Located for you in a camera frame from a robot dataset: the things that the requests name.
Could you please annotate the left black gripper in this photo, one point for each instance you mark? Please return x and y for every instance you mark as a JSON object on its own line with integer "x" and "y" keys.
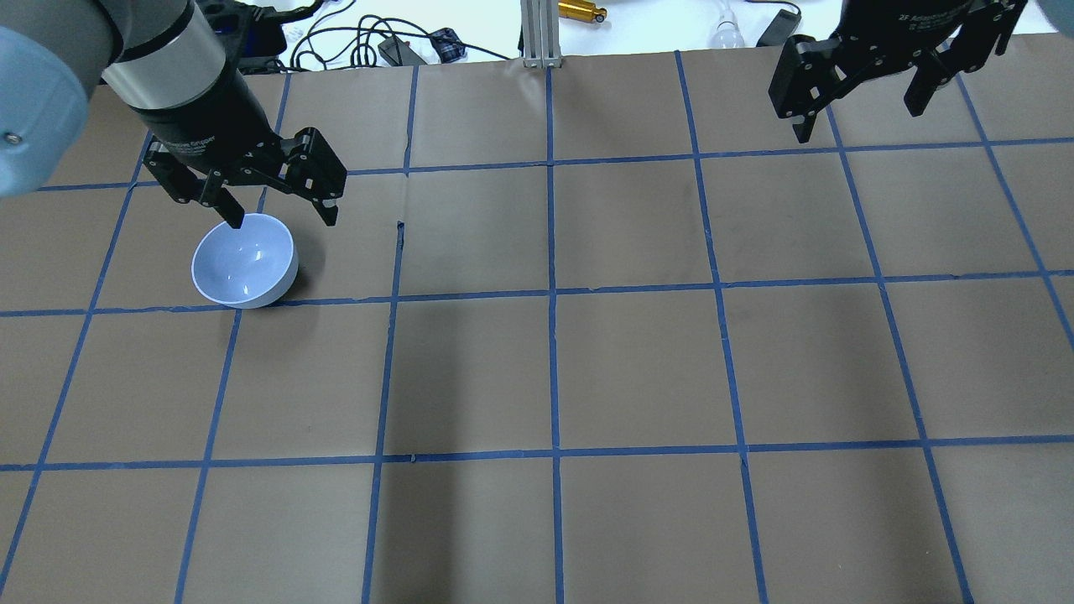
{"x": 210, "y": 120}

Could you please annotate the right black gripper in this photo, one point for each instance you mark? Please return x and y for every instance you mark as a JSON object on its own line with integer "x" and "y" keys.
{"x": 910, "y": 23}

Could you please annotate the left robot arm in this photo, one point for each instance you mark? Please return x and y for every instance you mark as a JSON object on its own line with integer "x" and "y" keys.
{"x": 164, "y": 60}

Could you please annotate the light blue bowl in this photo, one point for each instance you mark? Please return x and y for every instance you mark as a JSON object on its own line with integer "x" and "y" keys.
{"x": 246, "y": 268}

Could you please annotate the white light bulb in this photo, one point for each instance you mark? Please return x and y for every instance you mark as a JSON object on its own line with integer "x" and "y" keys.
{"x": 726, "y": 33}

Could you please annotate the black power adapter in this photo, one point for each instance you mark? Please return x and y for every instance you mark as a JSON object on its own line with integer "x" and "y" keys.
{"x": 396, "y": 52}

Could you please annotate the yellow cylindrical tool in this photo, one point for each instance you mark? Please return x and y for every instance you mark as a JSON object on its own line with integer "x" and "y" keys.
{"x": 582, "y": 11}

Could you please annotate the aluminium frame post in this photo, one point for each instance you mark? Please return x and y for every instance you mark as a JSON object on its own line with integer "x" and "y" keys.
{"x": 540, "y": 34}

